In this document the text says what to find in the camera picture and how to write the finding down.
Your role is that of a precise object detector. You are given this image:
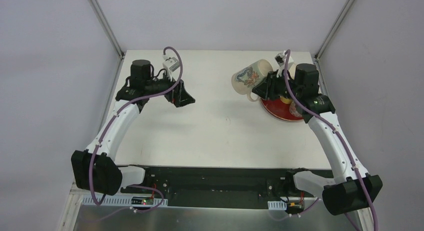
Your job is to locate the right white cable duct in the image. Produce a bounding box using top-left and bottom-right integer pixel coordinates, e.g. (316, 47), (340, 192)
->
(267, 200), (287, 211)

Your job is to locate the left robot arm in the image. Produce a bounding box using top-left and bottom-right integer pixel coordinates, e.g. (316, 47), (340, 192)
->
(71, 57), (196, 196)

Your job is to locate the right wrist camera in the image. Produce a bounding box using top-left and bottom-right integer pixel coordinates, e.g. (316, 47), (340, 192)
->
(274, 50), (294, 78)

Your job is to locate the white cable duct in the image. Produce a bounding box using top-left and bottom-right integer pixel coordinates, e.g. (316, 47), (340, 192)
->
(101, 195), (168, 208)
(267, 200), (287, 211)

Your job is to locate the aluminium frame post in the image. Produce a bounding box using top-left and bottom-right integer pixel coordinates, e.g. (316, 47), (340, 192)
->
(314, 0), (357, 62)
(88, 0), (125, 60)

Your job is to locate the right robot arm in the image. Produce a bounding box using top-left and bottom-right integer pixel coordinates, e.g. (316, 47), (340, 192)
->
(248, 63), (383, 219)

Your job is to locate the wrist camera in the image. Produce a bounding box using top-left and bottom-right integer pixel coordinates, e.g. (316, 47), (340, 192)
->
(162, 57), (180, 81)
(274, 50), (294, 78)

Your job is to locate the red round tray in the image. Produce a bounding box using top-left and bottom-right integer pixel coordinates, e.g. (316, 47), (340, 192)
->
(260, 98), (303, 122)

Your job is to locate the left white cable duct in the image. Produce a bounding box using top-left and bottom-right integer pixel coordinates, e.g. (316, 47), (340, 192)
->
(101, 195), (168, 208)

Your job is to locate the pink mug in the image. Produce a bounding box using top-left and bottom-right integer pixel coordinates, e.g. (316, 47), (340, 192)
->
(288, 101), (303, 120)

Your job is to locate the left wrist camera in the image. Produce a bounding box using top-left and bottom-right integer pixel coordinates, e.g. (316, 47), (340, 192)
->
(162, 57), (180, 81)

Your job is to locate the right aluminium frame post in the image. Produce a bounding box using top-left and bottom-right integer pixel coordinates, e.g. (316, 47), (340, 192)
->
(314, 0), (357, 62)

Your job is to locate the left aluminium frame post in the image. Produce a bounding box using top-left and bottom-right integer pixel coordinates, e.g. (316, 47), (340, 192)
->
(88, 0), (125, 60)

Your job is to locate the yellow mug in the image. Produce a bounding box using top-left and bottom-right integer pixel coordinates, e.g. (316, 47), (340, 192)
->
(280, 96), (292, 105)

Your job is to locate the cream floral mug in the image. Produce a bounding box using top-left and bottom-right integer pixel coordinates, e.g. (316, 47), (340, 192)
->
(231, 59), (273, 102)

